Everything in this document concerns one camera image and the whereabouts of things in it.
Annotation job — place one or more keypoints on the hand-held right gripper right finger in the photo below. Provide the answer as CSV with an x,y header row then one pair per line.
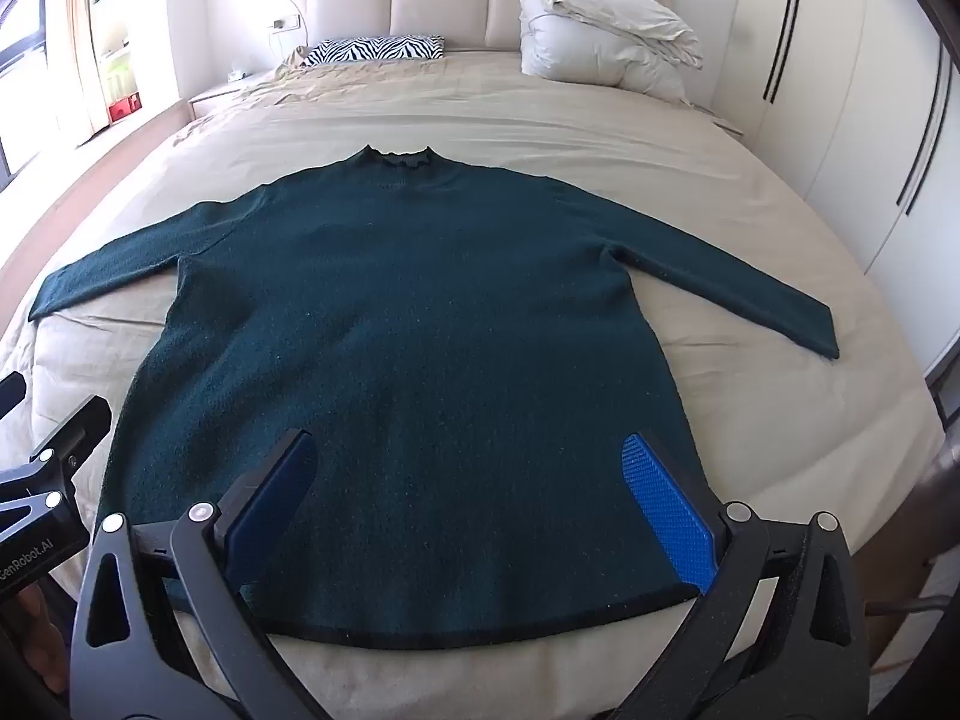
x,y
667,510

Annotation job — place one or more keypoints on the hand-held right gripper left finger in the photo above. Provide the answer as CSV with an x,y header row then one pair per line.
x,y
279,495

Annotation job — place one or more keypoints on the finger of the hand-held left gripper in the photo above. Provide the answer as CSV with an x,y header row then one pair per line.
x,y
79,431
11,392

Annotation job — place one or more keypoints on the dark teal towel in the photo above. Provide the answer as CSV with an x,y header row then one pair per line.
x,y
420,360

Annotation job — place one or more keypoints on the red box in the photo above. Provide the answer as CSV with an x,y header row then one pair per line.
x,y
125,109

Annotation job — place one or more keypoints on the window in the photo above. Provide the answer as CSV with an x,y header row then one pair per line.
x,y
30,75

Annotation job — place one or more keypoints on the beige curtain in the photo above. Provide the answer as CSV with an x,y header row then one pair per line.
x,y
79,37

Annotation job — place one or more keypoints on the white nightstand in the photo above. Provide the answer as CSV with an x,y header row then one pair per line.
x,y
225,94

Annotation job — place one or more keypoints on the white wardrobe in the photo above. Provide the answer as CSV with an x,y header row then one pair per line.
x,y
825,127

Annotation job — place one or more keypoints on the beige bed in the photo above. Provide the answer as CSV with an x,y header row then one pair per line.
x,y
525,112

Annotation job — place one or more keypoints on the zebra print pillow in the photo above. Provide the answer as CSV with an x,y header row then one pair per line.
x,y
375,49

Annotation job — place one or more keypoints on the white folded duvet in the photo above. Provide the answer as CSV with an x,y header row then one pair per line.
x,y
600,30

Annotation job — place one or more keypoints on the wall socket with charger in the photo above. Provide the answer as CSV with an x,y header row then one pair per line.
x,y
285,22

